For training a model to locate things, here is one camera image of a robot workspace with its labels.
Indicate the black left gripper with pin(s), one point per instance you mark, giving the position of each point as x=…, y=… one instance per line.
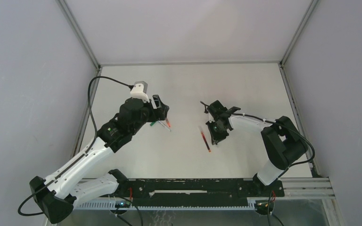
x=160, y=113

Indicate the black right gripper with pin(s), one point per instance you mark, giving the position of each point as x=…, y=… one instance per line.
x=216, y=138

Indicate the red pen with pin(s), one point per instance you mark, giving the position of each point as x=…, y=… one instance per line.
x=205, y=141

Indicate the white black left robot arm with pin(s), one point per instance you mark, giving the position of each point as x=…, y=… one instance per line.
x=59, y=193

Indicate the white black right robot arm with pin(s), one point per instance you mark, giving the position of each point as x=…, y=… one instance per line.
x=283, y=143

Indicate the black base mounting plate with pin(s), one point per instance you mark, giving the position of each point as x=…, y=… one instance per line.
x=206, y=192

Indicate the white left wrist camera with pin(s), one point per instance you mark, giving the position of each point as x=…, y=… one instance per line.
x=139, y=91

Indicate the aluminium frame rail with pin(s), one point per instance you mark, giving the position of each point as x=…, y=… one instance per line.
x=309, y=154

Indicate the white slotted cable duct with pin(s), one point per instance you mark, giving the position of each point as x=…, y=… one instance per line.
x=126, y=205

